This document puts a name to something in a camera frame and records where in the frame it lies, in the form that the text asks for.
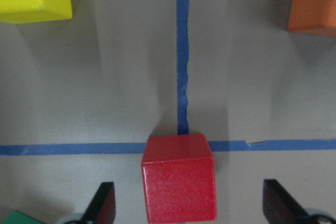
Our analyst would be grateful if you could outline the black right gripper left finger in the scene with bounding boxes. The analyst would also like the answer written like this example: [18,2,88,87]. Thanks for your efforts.
[79,182,116,224]

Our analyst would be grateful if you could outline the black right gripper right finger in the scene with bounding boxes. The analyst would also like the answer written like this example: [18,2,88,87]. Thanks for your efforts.
[262,179,335,224]

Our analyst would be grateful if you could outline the red wooden block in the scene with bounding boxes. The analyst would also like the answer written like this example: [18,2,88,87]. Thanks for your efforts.
[141,134,217,223]

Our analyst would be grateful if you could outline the green wooden block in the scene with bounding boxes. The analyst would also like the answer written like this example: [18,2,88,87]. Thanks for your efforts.
[1,211,43,224]

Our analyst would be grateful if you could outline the orange wooden block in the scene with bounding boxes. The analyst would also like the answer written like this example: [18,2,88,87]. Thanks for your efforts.
[287,0,335,37]

